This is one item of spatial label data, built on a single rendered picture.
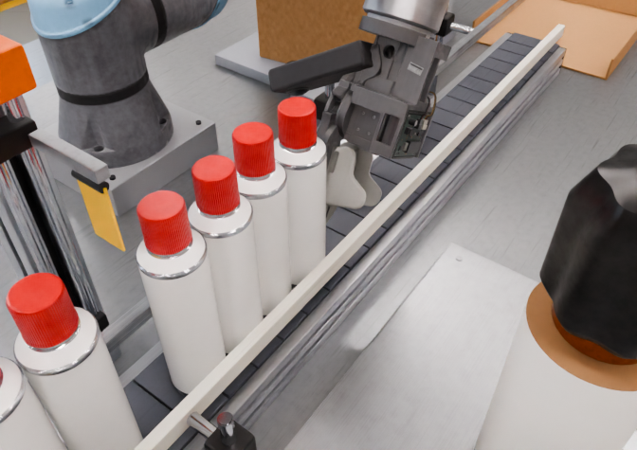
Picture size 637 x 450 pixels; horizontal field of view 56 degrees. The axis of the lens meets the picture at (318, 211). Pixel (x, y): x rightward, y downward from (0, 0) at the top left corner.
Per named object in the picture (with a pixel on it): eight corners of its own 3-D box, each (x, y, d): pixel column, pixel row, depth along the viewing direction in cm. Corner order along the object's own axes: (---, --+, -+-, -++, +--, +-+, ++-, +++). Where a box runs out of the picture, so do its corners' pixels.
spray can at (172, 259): (191, 409, 52) (146, 242, 38) (160, 370, 55) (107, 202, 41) (240, 374, 55) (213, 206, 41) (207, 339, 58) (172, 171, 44)
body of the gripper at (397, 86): (386, 166, 55) (431, 34, 51) (310, 135, 58) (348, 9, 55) (416, 164, 61) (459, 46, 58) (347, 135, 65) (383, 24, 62)
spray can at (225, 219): (249, 365, 55) (227, 196, 42) (200, 348, 57) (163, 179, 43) (273, 323, 59) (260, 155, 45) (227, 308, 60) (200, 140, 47)
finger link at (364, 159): (357, 243, 61) (387, 158, 59) (311, 220, 64) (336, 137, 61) (371, 239, 64) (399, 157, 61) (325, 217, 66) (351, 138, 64)
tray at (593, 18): (606, 81, 104) (613, 59, 102) (469, 40, 116) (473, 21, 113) (650, 21, 122) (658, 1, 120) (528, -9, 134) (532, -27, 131)
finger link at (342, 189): (343, 247, 58) (373, 159, 56) (295, 224, 61) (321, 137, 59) (357, 243, 61) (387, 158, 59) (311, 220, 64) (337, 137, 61)
